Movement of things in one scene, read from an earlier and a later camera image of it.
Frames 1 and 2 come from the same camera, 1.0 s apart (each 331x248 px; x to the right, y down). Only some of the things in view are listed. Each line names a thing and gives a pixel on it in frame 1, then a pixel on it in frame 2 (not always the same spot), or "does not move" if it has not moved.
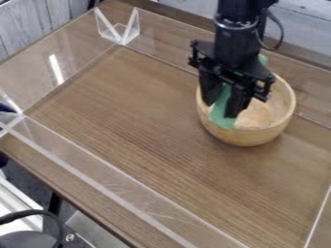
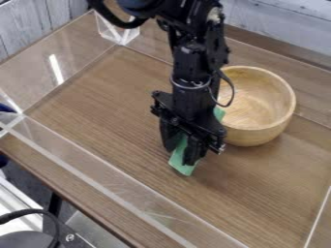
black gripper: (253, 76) -> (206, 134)
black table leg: (56, 203) does not move
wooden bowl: (263, 121) does not move
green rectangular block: (218, 118) -> (178, 156)
